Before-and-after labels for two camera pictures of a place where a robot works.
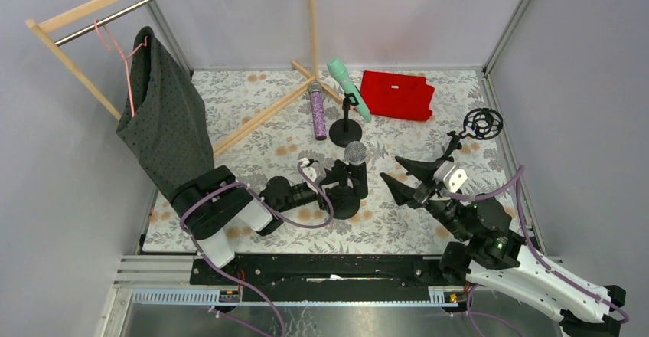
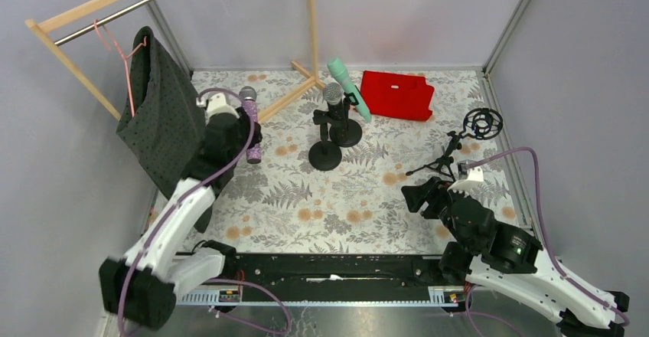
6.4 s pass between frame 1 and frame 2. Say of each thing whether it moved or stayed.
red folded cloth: stayed
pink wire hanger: stayed
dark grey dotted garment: stayed
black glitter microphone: moved
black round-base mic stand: stayed
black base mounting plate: stayed
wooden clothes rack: stayed
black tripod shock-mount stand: stayed
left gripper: moved
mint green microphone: stayed
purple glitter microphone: moved
